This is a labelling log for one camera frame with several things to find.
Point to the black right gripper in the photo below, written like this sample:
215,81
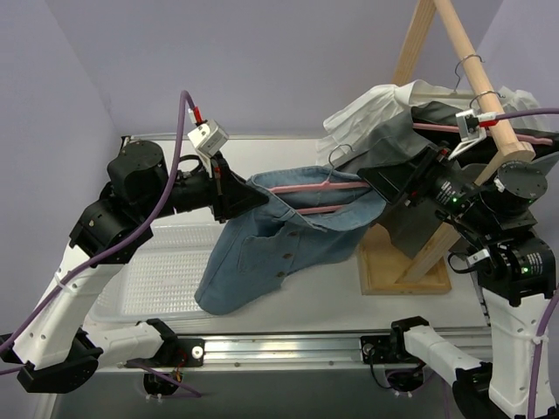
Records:
421,175

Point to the grey pleated skirt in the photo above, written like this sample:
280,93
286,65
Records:
389,156

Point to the white plastic basket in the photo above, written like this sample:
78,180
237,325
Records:
162,277

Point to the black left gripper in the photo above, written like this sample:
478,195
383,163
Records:
220,188

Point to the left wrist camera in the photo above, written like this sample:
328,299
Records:
208,138

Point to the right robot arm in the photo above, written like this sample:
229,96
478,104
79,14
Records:
515,270

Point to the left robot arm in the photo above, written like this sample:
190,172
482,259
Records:
54,352

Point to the white skirt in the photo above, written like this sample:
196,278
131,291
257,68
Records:
380,103

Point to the aluminium front rail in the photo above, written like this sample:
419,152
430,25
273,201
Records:
277,350

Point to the blue denim skirt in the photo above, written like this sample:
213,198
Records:
294,231

